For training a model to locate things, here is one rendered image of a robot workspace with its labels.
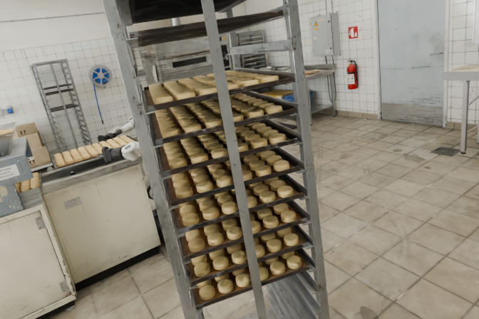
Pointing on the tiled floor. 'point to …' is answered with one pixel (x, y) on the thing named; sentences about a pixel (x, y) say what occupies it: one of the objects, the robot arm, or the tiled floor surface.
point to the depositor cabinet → (33, 265)
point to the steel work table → (331, 88)
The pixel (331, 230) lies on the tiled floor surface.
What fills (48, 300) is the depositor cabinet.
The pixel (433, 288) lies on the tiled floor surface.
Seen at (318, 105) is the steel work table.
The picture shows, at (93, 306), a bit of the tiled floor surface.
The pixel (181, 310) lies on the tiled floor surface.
